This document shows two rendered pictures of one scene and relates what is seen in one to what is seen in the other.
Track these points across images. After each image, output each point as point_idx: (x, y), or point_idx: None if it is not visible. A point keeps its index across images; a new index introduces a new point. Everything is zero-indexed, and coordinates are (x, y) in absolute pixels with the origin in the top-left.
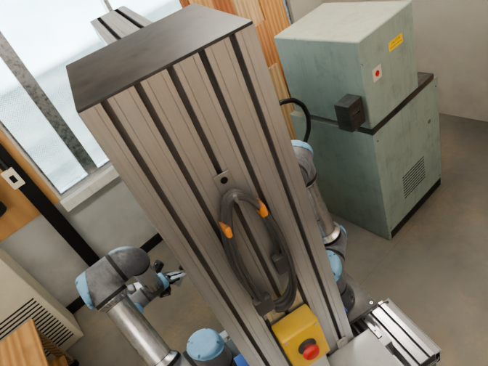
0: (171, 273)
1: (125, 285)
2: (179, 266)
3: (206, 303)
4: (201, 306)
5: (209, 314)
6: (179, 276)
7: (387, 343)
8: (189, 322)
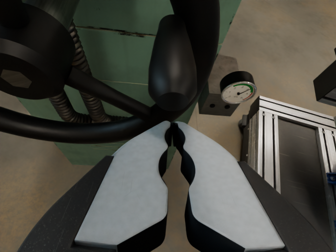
0: (121, 189)
1: None
2: (178, 72)
3: (22, 201)
4: (16, 212)
5: (42, 211)
6: (223, 157)
7: None
8: (13, 250)
